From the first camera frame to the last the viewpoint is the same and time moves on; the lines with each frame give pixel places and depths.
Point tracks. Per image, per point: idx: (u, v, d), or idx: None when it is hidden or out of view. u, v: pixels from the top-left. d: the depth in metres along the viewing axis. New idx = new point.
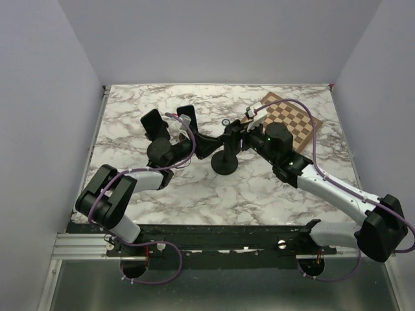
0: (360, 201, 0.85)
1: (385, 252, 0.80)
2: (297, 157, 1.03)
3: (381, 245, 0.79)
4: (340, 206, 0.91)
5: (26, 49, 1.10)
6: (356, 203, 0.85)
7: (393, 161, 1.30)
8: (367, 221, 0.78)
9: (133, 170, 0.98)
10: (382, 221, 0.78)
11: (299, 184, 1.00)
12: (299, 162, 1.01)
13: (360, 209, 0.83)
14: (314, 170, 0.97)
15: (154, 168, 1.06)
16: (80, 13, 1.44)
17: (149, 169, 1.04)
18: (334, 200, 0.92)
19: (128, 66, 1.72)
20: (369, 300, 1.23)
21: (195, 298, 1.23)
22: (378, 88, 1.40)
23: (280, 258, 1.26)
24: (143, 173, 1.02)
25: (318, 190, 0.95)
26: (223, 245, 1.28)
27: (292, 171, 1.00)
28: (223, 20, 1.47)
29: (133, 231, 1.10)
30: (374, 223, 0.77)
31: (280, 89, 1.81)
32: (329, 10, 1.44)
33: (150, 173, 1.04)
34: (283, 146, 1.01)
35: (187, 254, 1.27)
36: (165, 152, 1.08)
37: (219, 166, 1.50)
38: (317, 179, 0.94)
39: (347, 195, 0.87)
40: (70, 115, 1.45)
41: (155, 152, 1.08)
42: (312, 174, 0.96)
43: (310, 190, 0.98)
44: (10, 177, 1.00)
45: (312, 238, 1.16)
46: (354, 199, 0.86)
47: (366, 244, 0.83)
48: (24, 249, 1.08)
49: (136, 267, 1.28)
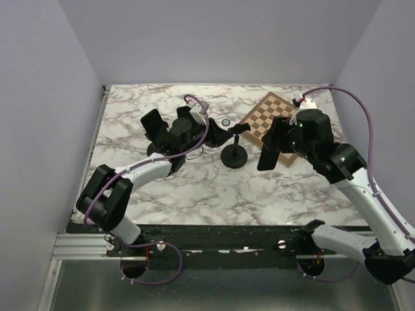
0: (402, 235, 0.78)
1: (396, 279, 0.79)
2: (346, 150, 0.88)
3: (398, 275, 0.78)
4: (373, 225, 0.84)
5: (26, 48, 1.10)
6: (398, 238, 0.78)
7: (393, 161, 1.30)
8: (404, 261, 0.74)
9: (131, 168, 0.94)
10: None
11: (338, 183, 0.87)
12: (349, 157, 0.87)
13: (401, 245, 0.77)
14: (364, 175, 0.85)
15: (159, 158, 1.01)
16: (80, 13, 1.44)
17: (153, 160, 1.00)
18: (371, 219, 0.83)
19: (128, 66, 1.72)
20: (369, 300, 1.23)
21: (195, 298, 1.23)
22: (379, 88, 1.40)
23: (280, 258, 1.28)
24: (142, 169, 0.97)
25: (360, 202, 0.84)
26: (224, 245, 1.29)
27: (340, 165, 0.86)
28: (222, 19, 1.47)
29: (135, 231, 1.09)
30: (409, 264, 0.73)
31: (280, 89, 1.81)
32: (329, 10, 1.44)
33: (154, 164, 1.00)
34: (320, 133, 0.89)
35: (187, 254, 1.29)
36: (184, 130, 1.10)
37: (227, 160, 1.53)
38: (366, 190, 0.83)
39: (391, 225, 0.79)
40: (70, 115, 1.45)
41: (175, 130, 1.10)
42: (362, 183, 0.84)
43: (349, 195, 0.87)
44: (11, 177, 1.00)
45: (314, 238, 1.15)
46: (397, 232, 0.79)
47: (378, 265, 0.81)
48: (24, 249, 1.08)
49: (136, 267, 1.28)
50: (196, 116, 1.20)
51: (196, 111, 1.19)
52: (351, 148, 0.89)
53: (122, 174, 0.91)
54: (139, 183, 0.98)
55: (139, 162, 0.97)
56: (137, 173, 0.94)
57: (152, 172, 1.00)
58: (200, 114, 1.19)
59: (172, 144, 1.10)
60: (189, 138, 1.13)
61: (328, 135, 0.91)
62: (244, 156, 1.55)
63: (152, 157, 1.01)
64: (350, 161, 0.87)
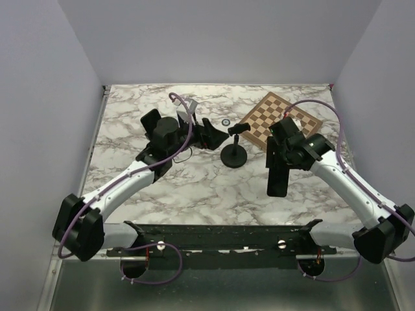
0: (375, 205, 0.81)
1: (382, 256, 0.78)
2: (316, 138, 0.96)
3: (381, 248, 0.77)
4: (350, 201, 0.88)
5: (26, 47, 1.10)
6: (371, 207, 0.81)
7: (393, 161, 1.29)
8: (379, 227, 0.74)
9: (102, 193, 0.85)
10: (393, 231, 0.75)
11: (312, 167, 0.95)
12: (318, 142, 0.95)
13: (375, 213, 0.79)
14: (333, 156, 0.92)
15: (137, 170, 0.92)
16: (80, 13, 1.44)
17: (130, 175, 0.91)
18: (346, 195, 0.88)
19: (128, 66, 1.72)
20: (369, 300, 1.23)
21: (195, 298, 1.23)
22: (379, 88, 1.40)
23: (280, 258, 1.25)
24: (115, 190, 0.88)
25: (333, 180, 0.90)
26: (224, 245, 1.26)
27: (309, 150, 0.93)
28: (222, 20, 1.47)
29: (131, 234, 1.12)
30: (386, 231, 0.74)
31: (280, 89, 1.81)
32: (329, 10, 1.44)
33: (130, 180, 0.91)
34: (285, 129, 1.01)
35: (187, 254, 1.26)
36: (170, 131, 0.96)
37: (227, 160, 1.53)
38: (336, 169, 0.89)
39: (364, 195, 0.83)
40: (69, 115, 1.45)
41: (161, 130, 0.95)
42: (332, 162, 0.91)
43: (325, 176, 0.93)
44: (11, 177, 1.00)
45: (312, 236, 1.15)
46: (369, 202, 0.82)
47: (361, 243, 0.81)
48: (24, 249, 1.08)
49: (136, 267, 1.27)
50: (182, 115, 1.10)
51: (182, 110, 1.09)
52: (320, 136, 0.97)
53: (93, 203, 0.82)
54: (117, 203, 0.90)
55: (110, 183, 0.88)
56: (109, 197, 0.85)
57: (129, 187, 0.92)
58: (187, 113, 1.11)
59: (158, 147, 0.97)
60: (175, 141, 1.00)
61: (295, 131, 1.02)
62: (244, 156, 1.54)
63: (125, 172, 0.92)
64: (320, 145, 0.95)
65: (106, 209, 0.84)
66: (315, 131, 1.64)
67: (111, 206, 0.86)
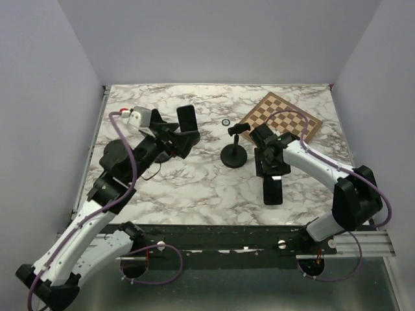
0: (334, 170, 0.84)
1: (354, 219, 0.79)
2: (286, 133, 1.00)
3: (349, 209, 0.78)
4: (317, 177, 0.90)
5: (26, 48, 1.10)
6: (331, 172, 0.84)
7: (393, 161, 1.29)
8: (338, 185, 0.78)
9: (51, 259, 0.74)
10: (353, 188, 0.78)
11: (283, 156, 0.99)
12: (287, 137, 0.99)
13: (334, 176, 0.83)
14: (298, 143, 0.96)
15: (85, 218, 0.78)
16: (80, 13, 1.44)
17: (79, 227, 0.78)
18: (312, 171, 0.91)
19: (128, 66, 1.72)
20: (369, 300, 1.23)
21: (195, 298, 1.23)
22: (379, 88, 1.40)
23: (280, 258, 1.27)
24: (67, 249, 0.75)
25: (299, 162, 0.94)
26: (223, 245, 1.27)
27: (277, 145, 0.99)
28: (222, 20, 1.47)
29: (124, 246, 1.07)
30: (344, 188, 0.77)
31: (280, 89, 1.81)
32: (329, 10, 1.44)
33: (82, 231, 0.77)
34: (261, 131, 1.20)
35: (187, 254, 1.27)
36: (118, 159, 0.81)
37: (227, 160, 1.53)
38: (299, 150, 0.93)
39: (323, 164, 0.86)
40: (69, 115, 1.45)
41: (108, 159, 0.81)
42: (294, 146, 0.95)
43: (293, 162, 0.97)
44: (11, 177, 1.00)
45: (308, 232, 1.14)
46: (329, 168, 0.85)
47: (336, 210, 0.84)
48: (24, 249, 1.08)
49: (136, 267, 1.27)
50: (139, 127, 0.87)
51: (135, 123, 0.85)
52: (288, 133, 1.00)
53: (43, 275, 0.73)
54: (80, 256, 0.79)
55: (61, 243, 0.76)
56: (59, 263, 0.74)
57: (85, 238, 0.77)
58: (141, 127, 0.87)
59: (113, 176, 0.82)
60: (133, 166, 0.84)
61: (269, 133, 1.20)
62: (244, 156, 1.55)
63: (76, 222, 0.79)
64: (287, 138, 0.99)
65: (60, 275, 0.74)
66: (315, 132, 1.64)
67: (67, 269, 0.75)
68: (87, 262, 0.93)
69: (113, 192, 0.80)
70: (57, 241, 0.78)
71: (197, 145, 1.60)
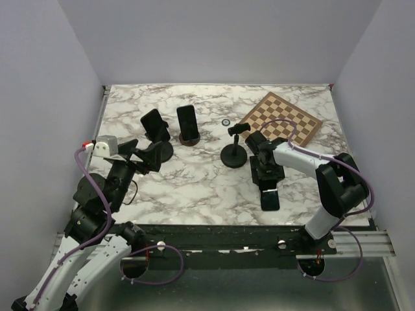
0: (316, 160, 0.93)
1: (340, 203, 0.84)
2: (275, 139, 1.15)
3: (333, 192, 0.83)
4: (305, 170, 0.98)
5: (26, 48, 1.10)
6: (313, 161, 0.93)
7: (393, 161, 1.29)
8: (319, 170, 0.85)
9: (38, 297, 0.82)
10: (334, 172, 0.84)
11: (275, 157, 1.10)
12: (277, 142, 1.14)
13: (315, 164, 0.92)
14: (286, 144, 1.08)
15: (63, 258, 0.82)
16: (80, 13, 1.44)
17: (58, 265, 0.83)
18: (300, 166, 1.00)
19: (128, 66, 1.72)
20: (369, 300, 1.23)
21: (195, 298, 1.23)
22: (379, 87, 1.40)
23: (280, 258, 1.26)
24: (50, 287, 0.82)
25: (289, 160, 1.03)
26: (223, 245, 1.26)
27: (268, 148, 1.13)
28: (222, 20, 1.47)
29: (120, 253, 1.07)
30: (325, 172, 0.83)
31: (280, 89, 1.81)
32: (329, 10, 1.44)
33: (62, 269, 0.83)
34: (255, 137, 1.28)
35: (187, 254, 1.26)
36: (93, 194, 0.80)
37: (227, 160, 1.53)
38: (287, 149, 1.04)
39: (307, 157, 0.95)
40: (69, 115, 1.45)
41: (82, 194, 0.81)
42: (284, 147, 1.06)
43: (285, 161, 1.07)
44: (11, 177, 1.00)
45: (307, 230, 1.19)
46: (312, 159, 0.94)
47: (325, 198, 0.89)
48: (24, 249, 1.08)
49: (136, 267, 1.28)
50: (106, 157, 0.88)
51: (104, 153, 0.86)
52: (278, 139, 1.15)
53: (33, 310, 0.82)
54: (67, 286, 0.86)
55: (45, 281, 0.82)
56: (47, 299, 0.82)
57: (68, 275, 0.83)
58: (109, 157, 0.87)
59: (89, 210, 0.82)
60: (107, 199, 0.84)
61: (262, 138, 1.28)
62: (244, 156, 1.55)
63: (57, 259, 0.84)
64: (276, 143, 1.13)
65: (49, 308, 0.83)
66: (315, 132, 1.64)
67: (53, 304, 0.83)
68: (83, 280, 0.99)
69: (91, 226, 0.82)
70: (42, 278, 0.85)
71: (197, 145, 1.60)
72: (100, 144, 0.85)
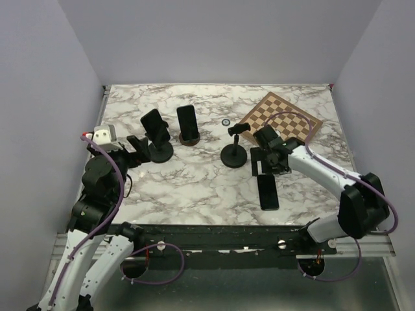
0: (340, 177, 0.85)
1: (359, 225, 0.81)
2: (290, 139, 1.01)
3: (356, 216, 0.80)
4: (323, 184, 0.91)
5: (26, 48, 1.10)
6: (338, 179, 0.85)
7: (393, 162, 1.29)
8: (345, 192, 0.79)
9: (53, 297, 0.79)
10: (360, 196, 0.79)
11: (289, 162, 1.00)
12: (292, 143, 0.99)
13: (340, 183, 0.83)
14: (303, 148, 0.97)
15: (72, 251, 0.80)
16: (80, 13, 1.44)
17: (69, 260, 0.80)
18: (318, 178, 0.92)
19: (128, 66, 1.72)
20: (369, 300, 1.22)
21: (195, 298, 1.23)
22: (379, 87, 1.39)
23: (280, 258, 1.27)
24: (65, 286, 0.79)
25: (307, 169, 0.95)
26: (223, 245, 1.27)
27: (282, 149, 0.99)
28: (222, 20, 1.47)
29: (125, 250, 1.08)
30: (351, 195, 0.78)
31: (280, 89, 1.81)
32: (329, 10, 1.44)
33: (74, 264, 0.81)
34: (266, 134, 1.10)
35: (187, 254, 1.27)
36: (103, 172, 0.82)
37: (227, 160, 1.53)
38: (305, 157, 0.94)
39: (330, 172, 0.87)
40: (69, 115, 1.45)
41: (90, 175, 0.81)
42: (301, 153, 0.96)
43: (300, 168, 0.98)
44: (11, 177, 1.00)
45: (308, 232, 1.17)
46: (336, 175, 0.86)
47: (343, 216, 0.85)
48: (24, 248, 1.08)
49: (136, 267, 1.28)
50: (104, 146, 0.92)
51: (104, 140, 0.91)
52: (295, 141, 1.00)
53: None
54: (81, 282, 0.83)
55: (58, 282, 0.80)
56: (63, 297, 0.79)
57: (81, 268, 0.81)
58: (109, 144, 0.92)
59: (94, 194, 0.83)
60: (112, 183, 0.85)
61: (275, 136, 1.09)
62: (244, 156, 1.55)
63: (66, 255, 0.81)
64: (292, 144, 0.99)
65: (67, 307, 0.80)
66: (315, 132, 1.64)
67: (71, 301, 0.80)
68: (93, 280, 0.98)
69: (96, 214, 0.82)
70: (54, 278, 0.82)
71: (197, 145, 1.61)
72: (102, 132, 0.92)
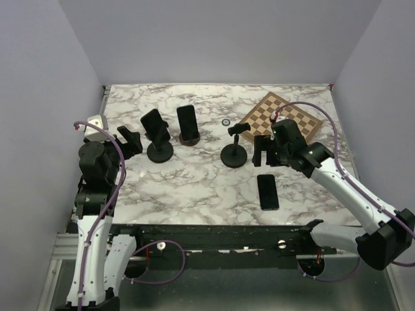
0: (375, 210, 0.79)
1: (384, 261, 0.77)
2: (316, 146, 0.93)
3: (383, 254, 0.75)
4: (350, 209, 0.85)
5: (26, 48, 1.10)
6: (371, 212, 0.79)
7: (393, 162, 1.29)
8: (379, 232, 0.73)
9: (81, 284, 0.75)
10: (394, 236, 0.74)
11: (312, 175, 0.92)
12: (320, 152, 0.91)
13: (375, 218, 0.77)
14: (333, 162, 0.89)
15: (90, 233, 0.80)
16: (80, 13, 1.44)
17: (88, 243, 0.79)
18: (346, 202, 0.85)
19: (128, 65, 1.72)
20: (369, 299, 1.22)
21: (195, 298, 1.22)
22: (379, 87, 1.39)
23: (280, 258, 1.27)
24: (90, 269, 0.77)
25: (334, 188, 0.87)
26: (223, 245, 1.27)
27: (309, 159, 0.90)
28: (222, 20, 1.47)
29: (130, 245, 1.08)
30: (385, 234, 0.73)
31: (280, 89, 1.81)
32: (329, 10, 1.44)
33: (94, 247, 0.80)
34: (290, 133, 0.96)
35: (187, 254, 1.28)
36: (98, 153, 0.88)
37: (227, 160, 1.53)
38: (336, 175, 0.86)
39: (363, 201, 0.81)
40: (69, 115, 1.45)
41: (86, 158, 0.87)
42: (331, 168, 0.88)
43: (325, 184, 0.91)
44: (11, 177, 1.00)
45: (312, 237, 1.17)
46: (369, 207, 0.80)
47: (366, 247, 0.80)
48: (24, 248, 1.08)
49: (136, 267, 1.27)
50: (96, 136, 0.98)
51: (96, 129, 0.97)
52: (321, 146, 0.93)
53: (82, 300, 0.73)
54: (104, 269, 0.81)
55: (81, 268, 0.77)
56: (91, 282, 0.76)
57: (100, 249, 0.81)
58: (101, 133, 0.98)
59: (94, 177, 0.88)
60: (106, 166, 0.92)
61: (298, 136, 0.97)
62: (244, 156, 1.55)
63: (83, 240, 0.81)
64: (319, 153, 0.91)
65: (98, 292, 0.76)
66: (315, 131, 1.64)
67: (100, 286, 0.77)
68: (110, 274, 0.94)
69: (101, 196, 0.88)
70: (76, 269, 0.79)
71: (197, 145, 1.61)
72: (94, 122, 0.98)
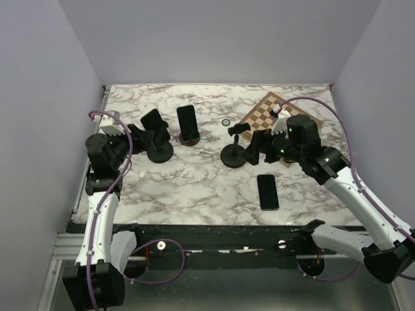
0: (390, 227, 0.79)
1: (392, 276, 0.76)
2: (331, 152, 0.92)
3: (393, 271, 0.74)
4: (364, 223, 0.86)
5: (25, 48, 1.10)
6: (387, 230, 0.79)
7: (393, 161, 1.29)
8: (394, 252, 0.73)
9: (90, 245, 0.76)
10: (408, 256, 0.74)
11: (326, 183, 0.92)
12: (334, 159, 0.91)
13: (390, 236, 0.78)
14: (350, 173, 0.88)
15: (100, 202, 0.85)
16: (80, 14, 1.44)
17: (97, 212, 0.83)
18: (360, 215, 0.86)
19: (128, 65, 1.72)
20: (369, 300, 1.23)
21: (196, 298, 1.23)
22: (379, 87, 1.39)
23: (280, 258, 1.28)
24: (99, 233, 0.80)
25: (349, 200, 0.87)
26: (224, 245, 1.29)
27: (324, 167, 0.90)
28: (222, 20, 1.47)
29: (131, 238, 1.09)
30: (401, 256, 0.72)
31: (280, 89, 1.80)
32: (329, 10, 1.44)
33: (102, 216, 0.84)
34: (308, 135, 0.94)
35: (187, 254, 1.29)
36: (103, 143, 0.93)
37: (227, 160, 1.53)
38: (352, 187, 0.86)
39: (379, 218, 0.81)
40: (69, 115, 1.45)
41: (93, 147, 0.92)
42: (347, 179, 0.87)
43: (339, 194, 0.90)
44: (11, 177, 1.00)
45: (314, 240, 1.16)
46: (386, 224, 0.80)
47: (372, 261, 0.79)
48: (24, 248, 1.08)
49: (135, 267, 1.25)
50: (109, 128, 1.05)
51: (107, 123, 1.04)
52: (336, 151, 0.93)
53: (91, 260, 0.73)
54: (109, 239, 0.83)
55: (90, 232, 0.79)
56: (100, 244, 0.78)
57: (108, 220, 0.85)
58: (113, 126, 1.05)
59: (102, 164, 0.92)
60: (113, 153, 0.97)
61: (316, 138, 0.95)
62: None
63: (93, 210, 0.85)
64: (335, 161, 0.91)
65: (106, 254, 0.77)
66: None
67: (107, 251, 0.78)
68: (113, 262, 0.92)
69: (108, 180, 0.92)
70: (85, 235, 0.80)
71: (197, 146, 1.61)
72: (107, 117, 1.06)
